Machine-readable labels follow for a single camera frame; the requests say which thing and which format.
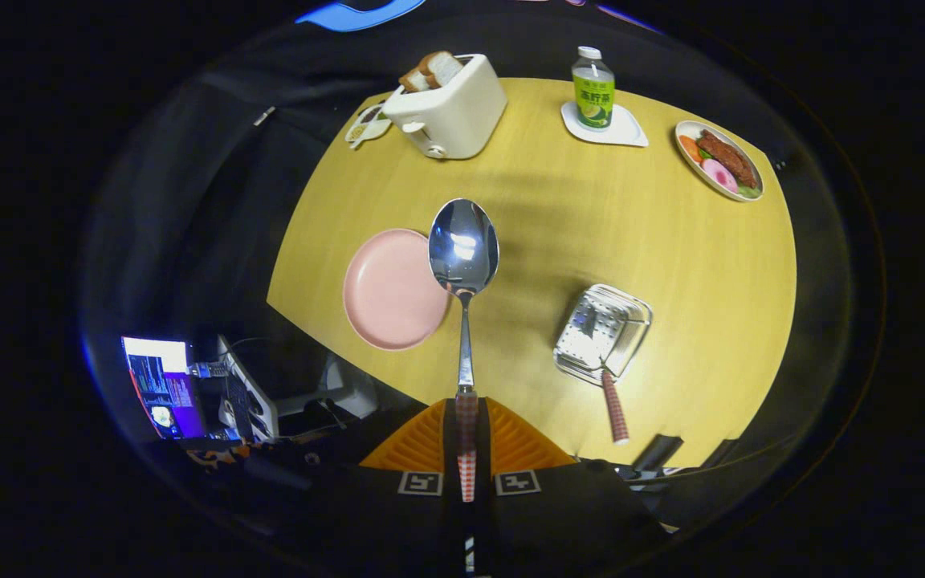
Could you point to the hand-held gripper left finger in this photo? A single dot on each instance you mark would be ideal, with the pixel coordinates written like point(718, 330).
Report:
point(398, 514)

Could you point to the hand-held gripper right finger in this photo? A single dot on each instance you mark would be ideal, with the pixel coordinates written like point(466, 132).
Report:
point(567, 514)

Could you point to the white plastic object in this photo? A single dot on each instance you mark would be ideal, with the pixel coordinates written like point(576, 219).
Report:
point(342, 393)

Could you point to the pink plate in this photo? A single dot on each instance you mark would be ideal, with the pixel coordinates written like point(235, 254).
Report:
point(390, 293)

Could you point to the computer monitor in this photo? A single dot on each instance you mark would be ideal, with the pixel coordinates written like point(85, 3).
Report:
point(161, 385)

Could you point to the black backdrop cloth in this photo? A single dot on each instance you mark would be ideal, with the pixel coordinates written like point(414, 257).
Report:
point(189, 217)

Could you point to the pink radish slice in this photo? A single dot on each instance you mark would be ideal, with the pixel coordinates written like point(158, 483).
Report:
point(719, 177)

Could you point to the white food plate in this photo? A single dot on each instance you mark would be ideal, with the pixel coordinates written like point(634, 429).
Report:
point(691, 164)

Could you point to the white condiment tray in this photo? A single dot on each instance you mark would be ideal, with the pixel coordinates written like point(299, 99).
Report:
point(362, 132)

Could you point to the orange carrot slice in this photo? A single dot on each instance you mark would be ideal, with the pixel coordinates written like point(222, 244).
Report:
point(690, 148)

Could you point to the white coaster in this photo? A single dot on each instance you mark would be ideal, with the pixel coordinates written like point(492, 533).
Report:
point(629, 132)

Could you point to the fried meat cutlet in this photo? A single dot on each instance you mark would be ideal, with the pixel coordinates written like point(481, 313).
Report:
point(726, 156)

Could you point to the white toaster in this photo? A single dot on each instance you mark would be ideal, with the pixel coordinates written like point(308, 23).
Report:
point(454, 112)

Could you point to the green label drink bottle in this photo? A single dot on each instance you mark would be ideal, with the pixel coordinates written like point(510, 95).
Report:
point(594, 96)

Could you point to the silver clip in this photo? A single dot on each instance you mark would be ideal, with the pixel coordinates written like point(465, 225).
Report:
point(264, 116)

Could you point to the toast bread slice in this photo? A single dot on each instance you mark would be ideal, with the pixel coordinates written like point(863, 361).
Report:
point(414, 79)
point(445, 67)

